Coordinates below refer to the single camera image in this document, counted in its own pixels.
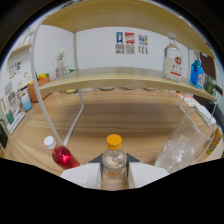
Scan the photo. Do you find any small red liquid bottle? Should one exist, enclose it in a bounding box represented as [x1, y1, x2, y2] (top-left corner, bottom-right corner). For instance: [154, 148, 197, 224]
[43, 135, 81, 170]

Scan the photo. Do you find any white tray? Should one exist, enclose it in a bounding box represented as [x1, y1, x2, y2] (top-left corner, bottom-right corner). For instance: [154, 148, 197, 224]
[6, 109, 27, 135]

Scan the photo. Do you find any two-tier wooden shelf rack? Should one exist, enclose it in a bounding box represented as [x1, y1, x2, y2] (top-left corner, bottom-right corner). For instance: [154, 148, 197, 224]
[30, 0, 223, 148]

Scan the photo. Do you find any black bag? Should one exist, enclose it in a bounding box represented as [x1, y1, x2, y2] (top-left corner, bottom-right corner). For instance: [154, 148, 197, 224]
[0, 123, 8, 149]

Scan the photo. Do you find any brown door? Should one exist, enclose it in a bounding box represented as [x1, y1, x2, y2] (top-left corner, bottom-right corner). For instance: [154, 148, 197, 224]
[199, 53, 218, 81]

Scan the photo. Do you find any yellow drink can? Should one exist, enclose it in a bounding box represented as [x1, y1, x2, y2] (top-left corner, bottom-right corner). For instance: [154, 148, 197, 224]
[205, 126, 223, 156]

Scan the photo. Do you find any light blue cup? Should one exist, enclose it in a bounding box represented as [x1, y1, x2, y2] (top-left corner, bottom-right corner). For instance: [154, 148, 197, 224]
[20, 93, 33, 112]

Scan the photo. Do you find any clear bottle red white label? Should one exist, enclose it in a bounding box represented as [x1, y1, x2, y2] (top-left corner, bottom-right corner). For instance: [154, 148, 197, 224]
[162, 32, 184, 83]

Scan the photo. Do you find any clear bottle orange cap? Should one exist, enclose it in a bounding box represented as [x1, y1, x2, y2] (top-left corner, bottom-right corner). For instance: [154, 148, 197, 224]
[101, 133, 128, 181]

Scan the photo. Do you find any red wall poster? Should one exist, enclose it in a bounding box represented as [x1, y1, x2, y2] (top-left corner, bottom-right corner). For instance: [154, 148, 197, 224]
[124, 31, 136, 55]

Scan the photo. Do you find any white plate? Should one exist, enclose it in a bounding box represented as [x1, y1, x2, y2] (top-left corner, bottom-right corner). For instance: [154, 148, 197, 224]
[98, 86, 116, 92]

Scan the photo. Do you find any wooden wall shelf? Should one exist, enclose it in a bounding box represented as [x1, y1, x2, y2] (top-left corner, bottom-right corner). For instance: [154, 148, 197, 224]
[7, 43, 33, 61]

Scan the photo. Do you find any orange storage box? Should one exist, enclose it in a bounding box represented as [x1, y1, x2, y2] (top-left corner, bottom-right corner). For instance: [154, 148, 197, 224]
[26, 74, 52, 103]

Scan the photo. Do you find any blue liquid bottle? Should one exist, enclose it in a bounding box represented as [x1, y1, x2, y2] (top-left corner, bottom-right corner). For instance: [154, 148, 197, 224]
[189, 50, 205, 90]

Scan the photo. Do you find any glass tumbler with ice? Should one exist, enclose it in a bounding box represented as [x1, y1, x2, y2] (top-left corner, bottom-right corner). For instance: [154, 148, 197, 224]
[154, 106, 218, 174]

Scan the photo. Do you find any white flower vase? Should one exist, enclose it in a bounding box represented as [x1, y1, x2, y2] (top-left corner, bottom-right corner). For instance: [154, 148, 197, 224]
[54, 49, 68, 78]

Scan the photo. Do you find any blue wall poster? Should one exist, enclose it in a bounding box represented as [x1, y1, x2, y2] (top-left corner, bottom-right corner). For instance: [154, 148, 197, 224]
[115, 31, 124, 55]

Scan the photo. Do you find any multicolour wall poster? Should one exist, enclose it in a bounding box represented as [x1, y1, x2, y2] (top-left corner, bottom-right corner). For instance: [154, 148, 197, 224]
[137, 34, 149, 55]

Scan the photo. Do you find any white notebook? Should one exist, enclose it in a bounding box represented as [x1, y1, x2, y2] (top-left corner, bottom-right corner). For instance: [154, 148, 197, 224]
[194, 103, 218, 126]

